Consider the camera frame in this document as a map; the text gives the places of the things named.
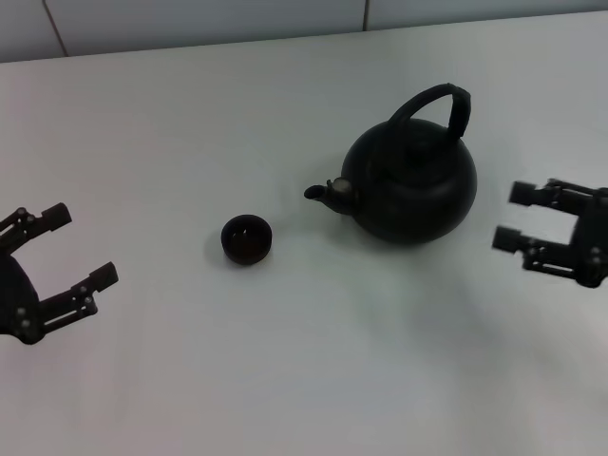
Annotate small dark teacup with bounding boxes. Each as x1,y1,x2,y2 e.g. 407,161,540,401
220,214,276,267

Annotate black round teapot with handle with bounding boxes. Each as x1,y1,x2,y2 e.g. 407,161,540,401
303,83,479,246

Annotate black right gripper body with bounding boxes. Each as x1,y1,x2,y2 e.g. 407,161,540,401
568,186,608,290

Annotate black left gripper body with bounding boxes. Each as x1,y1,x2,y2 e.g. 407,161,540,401
0,247,43,347

